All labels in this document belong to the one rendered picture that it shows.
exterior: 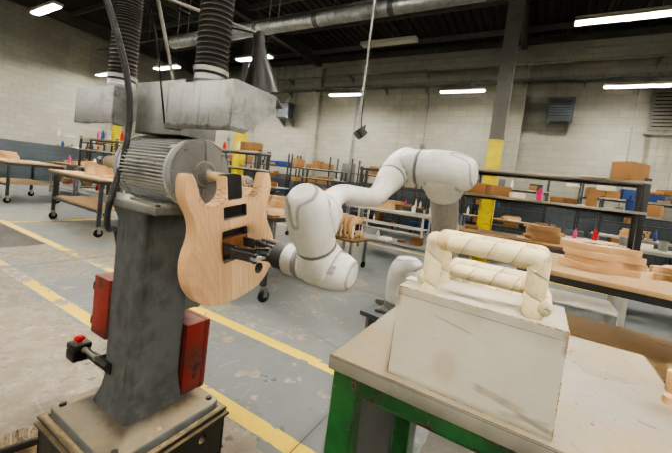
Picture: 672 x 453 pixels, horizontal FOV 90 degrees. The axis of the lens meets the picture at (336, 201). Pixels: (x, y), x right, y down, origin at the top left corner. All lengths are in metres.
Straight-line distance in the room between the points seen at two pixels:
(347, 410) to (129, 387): 1.01
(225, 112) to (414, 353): 0.76
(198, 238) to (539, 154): 11.36
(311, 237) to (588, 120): 11.60
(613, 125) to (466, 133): 3.82
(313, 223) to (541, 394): 0.50
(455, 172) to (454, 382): 0.69
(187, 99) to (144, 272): 0.65
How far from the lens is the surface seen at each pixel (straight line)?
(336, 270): 0.83
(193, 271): 1.03
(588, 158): 11.97
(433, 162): 1.19
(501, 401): 0.69
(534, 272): 0.63
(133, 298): 1.49
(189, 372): 1.72
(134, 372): 1.58
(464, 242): 0.63
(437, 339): 0.67
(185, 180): 0.96
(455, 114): 12.41
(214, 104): 1.05
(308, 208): 0.74
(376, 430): 1.85
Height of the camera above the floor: 1.28
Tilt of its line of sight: 3 degrees down
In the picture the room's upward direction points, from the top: 7 degrees clockwise
